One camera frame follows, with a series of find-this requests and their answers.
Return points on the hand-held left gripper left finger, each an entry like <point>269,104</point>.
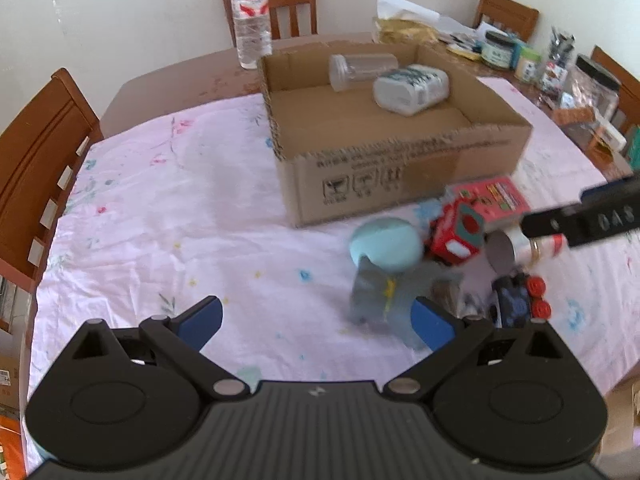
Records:
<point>200,322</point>

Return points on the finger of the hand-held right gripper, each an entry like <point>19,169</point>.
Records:
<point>612,187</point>
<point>590,225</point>

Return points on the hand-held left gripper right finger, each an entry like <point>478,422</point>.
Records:
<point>430,322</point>

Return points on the grey plastic packet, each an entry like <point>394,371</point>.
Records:
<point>372,295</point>

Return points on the red toy truck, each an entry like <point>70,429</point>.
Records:
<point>450,235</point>

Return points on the light blue round case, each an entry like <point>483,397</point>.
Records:
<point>387,242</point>

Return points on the red card box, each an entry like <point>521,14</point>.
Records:
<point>495,195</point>

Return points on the brown cardboard box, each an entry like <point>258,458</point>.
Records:
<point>380,180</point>

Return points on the orange ribbed object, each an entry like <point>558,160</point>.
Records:
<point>575,117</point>

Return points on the clear container black lid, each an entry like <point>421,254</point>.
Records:
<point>592,85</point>

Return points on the pink floral tablecloth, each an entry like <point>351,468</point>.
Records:
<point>175,210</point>

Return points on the wooden chair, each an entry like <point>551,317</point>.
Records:
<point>295,5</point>
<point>607,57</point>
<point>35,150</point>
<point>505,12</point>

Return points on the glass holder with pens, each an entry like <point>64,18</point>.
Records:
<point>557,62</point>

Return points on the small jar green lid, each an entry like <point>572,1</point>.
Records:
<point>527,65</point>

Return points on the glass jar black lid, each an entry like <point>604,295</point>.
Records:
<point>500,50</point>

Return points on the pile of papers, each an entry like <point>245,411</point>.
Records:
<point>462,45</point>

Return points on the white bottle green label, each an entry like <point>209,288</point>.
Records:
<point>410,90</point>

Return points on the yellow packet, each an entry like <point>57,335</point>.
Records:
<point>405,31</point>

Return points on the clear plastic jar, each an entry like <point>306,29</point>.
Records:
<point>362,70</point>

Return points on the white paper bag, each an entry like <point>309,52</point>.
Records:
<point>405,7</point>

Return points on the clear water bottle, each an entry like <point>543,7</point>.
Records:
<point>252,20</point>

